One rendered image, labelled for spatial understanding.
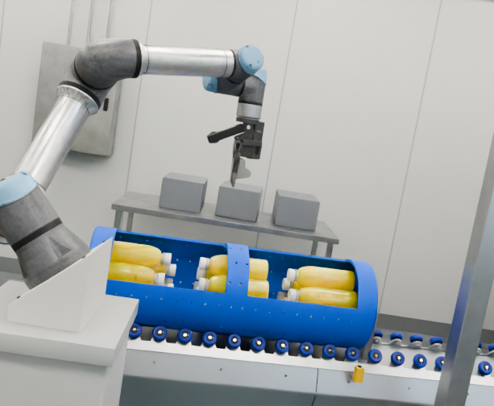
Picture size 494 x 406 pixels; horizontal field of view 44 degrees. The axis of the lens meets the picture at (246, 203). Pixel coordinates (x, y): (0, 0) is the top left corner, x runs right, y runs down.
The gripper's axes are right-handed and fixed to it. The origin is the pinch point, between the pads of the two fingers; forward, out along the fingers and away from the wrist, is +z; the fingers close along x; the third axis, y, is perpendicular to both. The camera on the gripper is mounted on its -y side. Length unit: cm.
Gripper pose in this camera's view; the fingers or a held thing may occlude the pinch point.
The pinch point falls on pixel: (231, 182)
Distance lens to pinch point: 186.0
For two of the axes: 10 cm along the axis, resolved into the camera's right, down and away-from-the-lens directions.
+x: -0.9, -1.5, 9.8
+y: 9.8, 1.4, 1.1
